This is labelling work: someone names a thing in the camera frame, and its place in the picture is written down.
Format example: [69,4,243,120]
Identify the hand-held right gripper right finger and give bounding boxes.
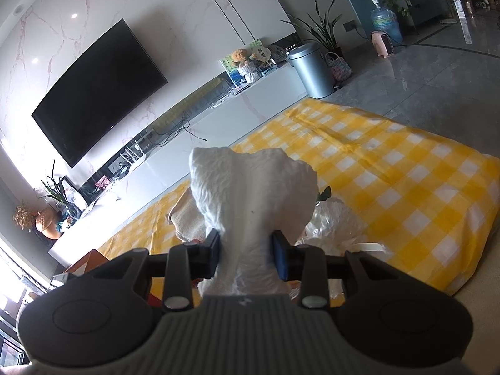
[271,230,407,309]

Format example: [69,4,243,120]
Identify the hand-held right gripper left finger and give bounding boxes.
[94,230,222,313]

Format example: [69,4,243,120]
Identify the white cloth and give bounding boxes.
[188,146,318,297]

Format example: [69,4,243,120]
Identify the clear plastic bag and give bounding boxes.
[289,199,391,305]

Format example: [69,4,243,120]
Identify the beige bath mitt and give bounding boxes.
[168,187,208,243]

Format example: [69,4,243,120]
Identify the red mat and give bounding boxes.
[148,277,165,309]

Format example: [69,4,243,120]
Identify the white router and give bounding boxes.
[119,142,147,165]

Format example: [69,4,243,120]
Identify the white low tv cabinet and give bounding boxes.
[47,62,309,260]

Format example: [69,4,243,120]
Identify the yellow checkered blanket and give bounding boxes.
[97,97,500,313]

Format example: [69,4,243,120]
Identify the white flat book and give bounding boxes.
[211,82,251,108]

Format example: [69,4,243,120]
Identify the potted plant in glass vase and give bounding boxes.
[37,160,84,219]

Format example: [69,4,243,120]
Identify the orange round vase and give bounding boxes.
[35,208,63,239]

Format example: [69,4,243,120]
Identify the green picture board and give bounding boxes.
[219,38,263,83]

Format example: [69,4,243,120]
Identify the silver trash can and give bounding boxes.
[288,41,337,99]

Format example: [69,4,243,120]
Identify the teddy bear bouquet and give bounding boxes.
[230,49,263,83]

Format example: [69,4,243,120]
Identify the dried flower bunch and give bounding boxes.
[13,202,40,229]

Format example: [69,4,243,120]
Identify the round paper fan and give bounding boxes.
[250,49,273,66]

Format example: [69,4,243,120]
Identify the woven basket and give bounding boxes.
[324,52,353,81]

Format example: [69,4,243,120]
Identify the potted long-leaf plant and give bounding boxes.
[280,0,344,57]

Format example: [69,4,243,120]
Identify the pink space heater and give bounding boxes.
[371,30,396,60]

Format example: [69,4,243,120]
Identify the blue water jug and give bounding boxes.
[369,0,403,45]

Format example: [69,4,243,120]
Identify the black cables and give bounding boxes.
[150,113,208,143]

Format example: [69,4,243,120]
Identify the black picture frame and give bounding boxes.
[58,176,88,208]

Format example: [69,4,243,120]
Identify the black wall television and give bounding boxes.
[31,19,168,168]

